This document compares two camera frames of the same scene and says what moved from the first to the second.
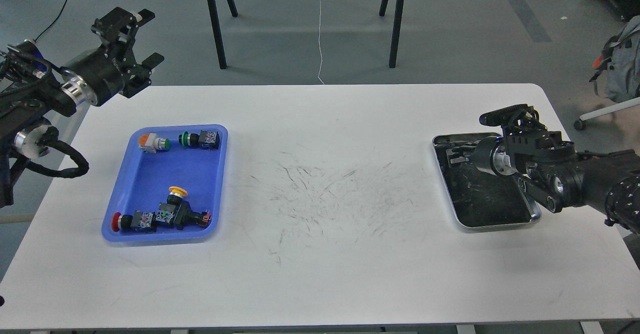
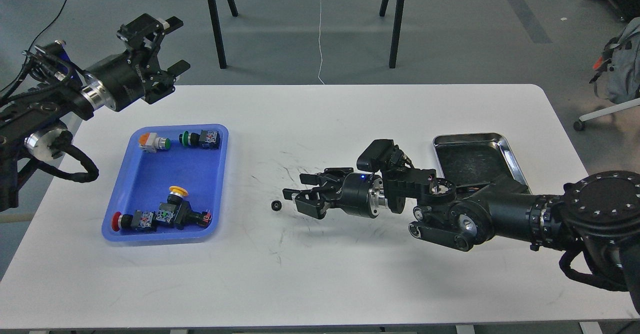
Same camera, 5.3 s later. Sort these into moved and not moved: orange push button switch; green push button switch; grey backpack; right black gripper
Moved: right black gripper
Not moved: green push button switch; orange push button switch; grey backpack
